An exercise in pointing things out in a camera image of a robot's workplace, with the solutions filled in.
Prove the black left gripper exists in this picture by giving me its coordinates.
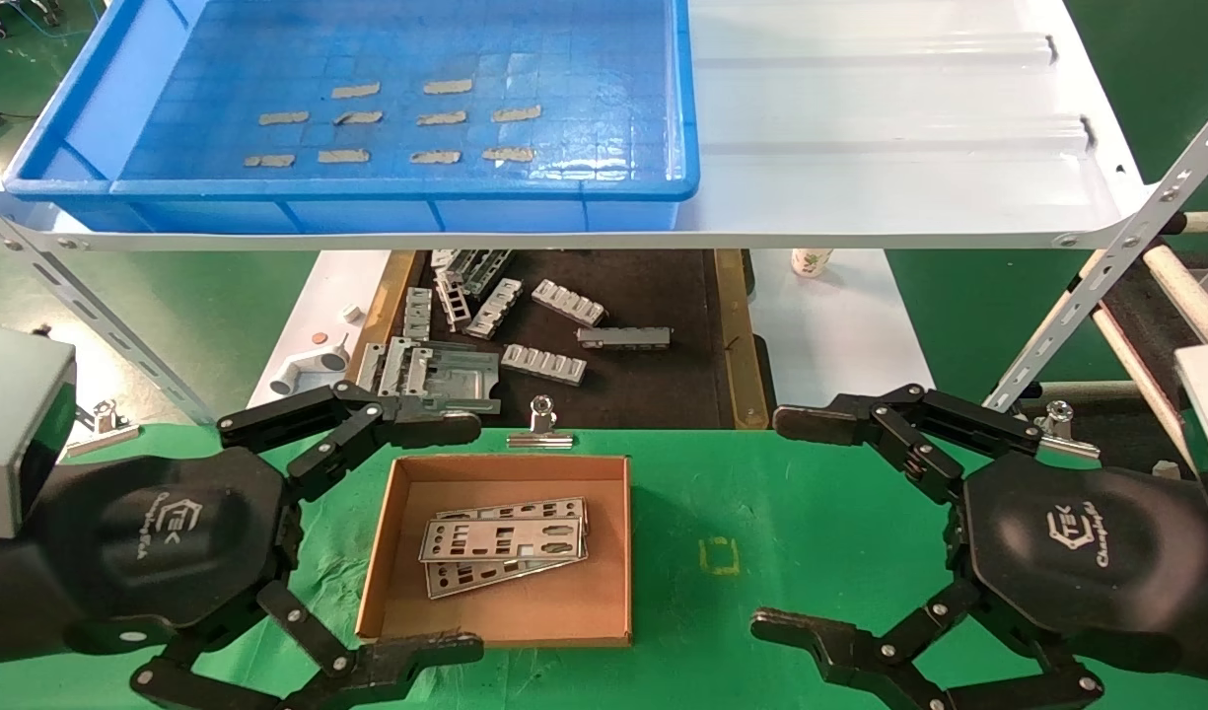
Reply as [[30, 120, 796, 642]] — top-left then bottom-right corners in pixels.
[[0, 380, 486, 710]]

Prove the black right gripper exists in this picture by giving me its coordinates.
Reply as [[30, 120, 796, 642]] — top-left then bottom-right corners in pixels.
[[749, 385, 1208, 710]]

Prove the silver metal IO shield plate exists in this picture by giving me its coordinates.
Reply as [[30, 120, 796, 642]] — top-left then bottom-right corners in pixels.
[[424, 556, 587, 600], [436, 497, 589, 525], [419, 516, 588, 565]]

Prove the shallow brown cardboard box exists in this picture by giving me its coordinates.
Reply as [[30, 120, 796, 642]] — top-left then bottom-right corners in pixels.
[[355, 454, 632, 649]]

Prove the black tray with wooden rim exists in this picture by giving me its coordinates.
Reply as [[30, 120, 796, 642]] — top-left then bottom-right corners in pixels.
[[337, 248, 770, 432]]

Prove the blue plastic tray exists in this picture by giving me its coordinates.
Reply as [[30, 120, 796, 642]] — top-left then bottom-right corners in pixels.
[[2, 0, 701, 235]]

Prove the green table cloth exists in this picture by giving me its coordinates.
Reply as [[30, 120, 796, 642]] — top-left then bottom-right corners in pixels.
[[0, 424, 1208, 710]]

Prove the silver binder clip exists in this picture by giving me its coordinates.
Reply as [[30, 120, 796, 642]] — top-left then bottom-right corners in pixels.
[[1032, 399, 1101, 461], [66, 399, 141, 458], [508, 395, 575, 450]]

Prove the flat grey metal plate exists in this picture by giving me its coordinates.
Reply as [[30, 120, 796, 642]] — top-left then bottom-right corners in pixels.
[[406, 340, 502, 415]]

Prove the white plastic pipe fitting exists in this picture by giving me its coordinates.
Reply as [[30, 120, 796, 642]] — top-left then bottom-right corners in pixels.
[[268, 335, 350, 396]]

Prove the dark grey metal bar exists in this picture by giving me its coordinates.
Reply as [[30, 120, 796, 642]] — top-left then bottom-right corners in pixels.
[[577, 326, 672, 350]]

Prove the cream pipe with red strip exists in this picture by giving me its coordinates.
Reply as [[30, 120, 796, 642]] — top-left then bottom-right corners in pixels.
[[1092, 251, 1196, 469]]

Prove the black conveyor mat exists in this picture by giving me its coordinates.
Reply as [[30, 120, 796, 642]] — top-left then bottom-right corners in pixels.
[[1101, 247, 1208, 476]]

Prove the white metal shelf board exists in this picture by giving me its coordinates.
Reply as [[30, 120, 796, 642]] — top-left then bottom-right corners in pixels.
[[0, 0, 1153, 252]]

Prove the perforated white shelf strut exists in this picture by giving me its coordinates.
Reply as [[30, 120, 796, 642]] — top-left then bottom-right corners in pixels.
[[983, 89, 1208, 413], [0, 192, 215, 425]]

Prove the black office chair base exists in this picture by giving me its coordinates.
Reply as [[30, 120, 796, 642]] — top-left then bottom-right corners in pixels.
[[0, 0, 64, 40]]

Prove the grey slotted metal bracket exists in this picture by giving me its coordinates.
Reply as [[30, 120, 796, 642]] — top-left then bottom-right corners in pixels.
[[500, 343, 588, 386], [532, 279, 607, 327], [462, 278, 523, 340]]

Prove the ladder shaped metal bracket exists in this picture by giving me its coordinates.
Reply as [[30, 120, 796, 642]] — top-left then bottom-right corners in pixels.
[[434, 266, 471, 332]]

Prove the dark metal bracket pile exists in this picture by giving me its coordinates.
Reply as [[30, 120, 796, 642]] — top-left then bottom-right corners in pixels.
[[429, 249, 514, 300]]

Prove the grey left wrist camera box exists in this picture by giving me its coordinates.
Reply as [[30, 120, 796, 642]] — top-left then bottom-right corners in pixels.
[[0, 323, 79, 539]]

